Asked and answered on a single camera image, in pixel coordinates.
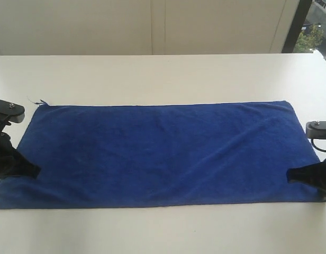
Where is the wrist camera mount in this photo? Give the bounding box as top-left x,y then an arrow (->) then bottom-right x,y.
0,99 -> 25,132
305,120 -> 326,152

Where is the black window frame post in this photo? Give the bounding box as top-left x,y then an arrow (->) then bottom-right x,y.
282,0 -> 312,53

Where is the blue towel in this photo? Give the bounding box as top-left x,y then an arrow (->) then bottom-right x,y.
0,101 -> 319,209

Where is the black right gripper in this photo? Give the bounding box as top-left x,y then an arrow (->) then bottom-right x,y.
286,158 -> 326,201

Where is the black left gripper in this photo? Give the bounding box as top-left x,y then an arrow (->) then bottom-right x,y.
0,132 -> 41,179

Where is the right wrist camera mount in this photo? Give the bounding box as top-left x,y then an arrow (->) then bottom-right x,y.
305,120 -> 326,152

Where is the green tree outside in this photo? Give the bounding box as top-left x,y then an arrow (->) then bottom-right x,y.
293,24 -> 324,53

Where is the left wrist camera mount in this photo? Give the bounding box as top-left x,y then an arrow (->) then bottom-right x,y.
0,99 -> 25,132

